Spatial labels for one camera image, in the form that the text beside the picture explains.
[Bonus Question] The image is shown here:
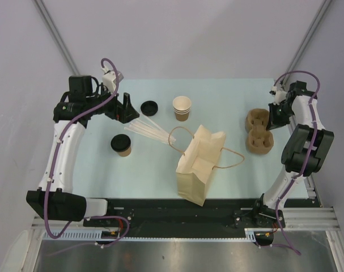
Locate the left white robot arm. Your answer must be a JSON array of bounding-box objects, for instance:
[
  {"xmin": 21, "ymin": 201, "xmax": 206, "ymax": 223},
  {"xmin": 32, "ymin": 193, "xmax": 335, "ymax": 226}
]
[{"xmin": 26, "ymin": 71, "xmax": 139, "ymax": 227}]

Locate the aluminium frame rail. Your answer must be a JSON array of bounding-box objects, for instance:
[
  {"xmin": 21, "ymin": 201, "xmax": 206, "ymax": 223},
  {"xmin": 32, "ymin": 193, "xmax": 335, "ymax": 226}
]
[{"xmin": 31, "ymin": 207, "xmax": 341, "ymax": 231}]

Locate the paper-wrapped straw, separate long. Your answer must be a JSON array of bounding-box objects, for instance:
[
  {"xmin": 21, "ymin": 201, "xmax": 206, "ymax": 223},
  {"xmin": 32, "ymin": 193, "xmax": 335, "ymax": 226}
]
[{"xmin": 129, "ymin": 114, "xmax": 169, "ymax": 138}]

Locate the paper-wrapped straw, outermost single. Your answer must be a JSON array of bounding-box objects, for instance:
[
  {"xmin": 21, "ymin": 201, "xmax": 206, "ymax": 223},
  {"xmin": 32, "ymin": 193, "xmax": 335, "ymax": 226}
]
[{"xmin": 142, "ymin": 115, "xmax": 169, "ymax": 137}]

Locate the stack of black lids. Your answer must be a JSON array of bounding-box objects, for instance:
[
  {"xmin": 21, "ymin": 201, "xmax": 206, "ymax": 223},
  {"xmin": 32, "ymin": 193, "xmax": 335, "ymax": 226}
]
[{"xmin": 141, "ymin": 100, "xmax": 158, "ymax": 117}]

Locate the paper-wrapped straw, middle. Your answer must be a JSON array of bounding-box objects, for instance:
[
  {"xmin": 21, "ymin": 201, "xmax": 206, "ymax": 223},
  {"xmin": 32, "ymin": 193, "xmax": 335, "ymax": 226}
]
[{"xmin": 129, "ymin": 121, "xmax": 176, "ymax": 143}]

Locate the beige paper takeout bag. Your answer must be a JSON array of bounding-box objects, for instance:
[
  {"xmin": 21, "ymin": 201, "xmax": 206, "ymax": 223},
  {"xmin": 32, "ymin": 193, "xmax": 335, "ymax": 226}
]
[{"xmin": 168, "ymin": 124, "xmax": 245, "ymax": 207}]

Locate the paper-wrapped straw, upper bundle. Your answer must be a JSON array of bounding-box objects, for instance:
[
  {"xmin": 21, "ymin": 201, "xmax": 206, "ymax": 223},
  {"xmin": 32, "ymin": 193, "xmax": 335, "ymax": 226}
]
[{"xmin": 124, "ymin": 118, "xmax": 169, "ymax": 144}]

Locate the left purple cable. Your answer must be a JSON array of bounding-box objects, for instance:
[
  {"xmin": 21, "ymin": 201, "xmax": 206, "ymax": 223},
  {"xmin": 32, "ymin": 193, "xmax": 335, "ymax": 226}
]
[{"xmin": 43, "ymin": 58, "xmax": 130, "ymax": 256}]

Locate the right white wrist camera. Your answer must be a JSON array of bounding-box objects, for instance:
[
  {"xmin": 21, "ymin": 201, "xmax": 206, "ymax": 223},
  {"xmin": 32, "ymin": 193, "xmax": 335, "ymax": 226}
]
[{"xmin": 270, "ymin": 86, "xmax": 287, "ymax": 105}]

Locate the stack of brown paper cups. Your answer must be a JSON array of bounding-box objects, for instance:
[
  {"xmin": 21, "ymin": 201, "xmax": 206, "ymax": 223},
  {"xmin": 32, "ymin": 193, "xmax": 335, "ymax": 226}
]
[{"xmin": 172, "ymin": 96, "xmax": 192, "ymax": 122}]

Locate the white slotted cable duct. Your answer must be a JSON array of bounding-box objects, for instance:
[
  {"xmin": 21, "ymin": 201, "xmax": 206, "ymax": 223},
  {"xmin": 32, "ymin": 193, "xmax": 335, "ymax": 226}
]
[{"xmin": 58, "ymin": 229, "xmax": 273, "ymax": 243}]

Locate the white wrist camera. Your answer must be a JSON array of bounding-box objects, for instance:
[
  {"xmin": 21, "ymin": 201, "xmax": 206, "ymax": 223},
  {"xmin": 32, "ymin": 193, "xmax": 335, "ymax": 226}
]
[
  {"xmin": 102, "ymin": 71, "xmax": 117, "ymax": 92},
  {"xmin": 270, "ymin": 86, "xmax": 287, "ymax": 105}
]

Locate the brown paper cup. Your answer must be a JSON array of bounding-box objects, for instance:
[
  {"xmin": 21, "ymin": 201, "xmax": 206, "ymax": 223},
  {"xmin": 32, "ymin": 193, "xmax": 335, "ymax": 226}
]
[{"xmin": 118, "ymin": 146, "xmax": 131, "ymax": 157}]

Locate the black plastic cup lid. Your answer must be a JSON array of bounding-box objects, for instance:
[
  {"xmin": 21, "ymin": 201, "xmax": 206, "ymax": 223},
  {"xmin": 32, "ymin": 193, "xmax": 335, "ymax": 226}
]
[{"xmin": 111, "ymin": 134, "xmax": 131, "ymax": 152}]

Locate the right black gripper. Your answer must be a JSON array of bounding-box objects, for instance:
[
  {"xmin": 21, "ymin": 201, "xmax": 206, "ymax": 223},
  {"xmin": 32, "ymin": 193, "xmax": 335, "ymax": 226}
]
[{"xmin": 267, "ymin": 102, "xmax": 295, "ymax": 130}]

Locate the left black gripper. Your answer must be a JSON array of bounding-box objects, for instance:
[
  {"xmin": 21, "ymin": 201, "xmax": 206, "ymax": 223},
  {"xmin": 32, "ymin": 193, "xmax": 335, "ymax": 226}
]
[{"xmin": 87, "ymin": 83, "xmax": 139, "ymax": 124}]

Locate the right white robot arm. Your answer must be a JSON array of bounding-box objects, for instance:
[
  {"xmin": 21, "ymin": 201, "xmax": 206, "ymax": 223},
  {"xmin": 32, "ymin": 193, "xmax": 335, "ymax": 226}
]
[{"xmin": 252, "ymin": 81, "xmax": 334, "ymax": 227}]

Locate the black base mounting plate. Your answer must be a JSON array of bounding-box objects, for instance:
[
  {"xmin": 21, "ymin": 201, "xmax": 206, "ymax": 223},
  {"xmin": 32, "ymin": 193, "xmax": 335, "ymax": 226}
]
[{"xmin": 80, "ymin": 197, "xmax": 322, "ymax": 238}]

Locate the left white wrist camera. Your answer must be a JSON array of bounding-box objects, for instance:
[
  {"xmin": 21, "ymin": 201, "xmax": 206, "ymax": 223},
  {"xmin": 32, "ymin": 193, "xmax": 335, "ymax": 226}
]
[{"xmin": 102, "ymin": 71, "xmax": 117, "ymax": 92}]

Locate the brown pulp cup carrier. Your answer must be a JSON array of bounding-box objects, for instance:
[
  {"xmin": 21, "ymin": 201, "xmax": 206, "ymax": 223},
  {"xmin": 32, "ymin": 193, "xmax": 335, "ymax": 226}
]
[{"xmin": 245, "ymin": 108, "xmax": 274, "ymax": 155}]

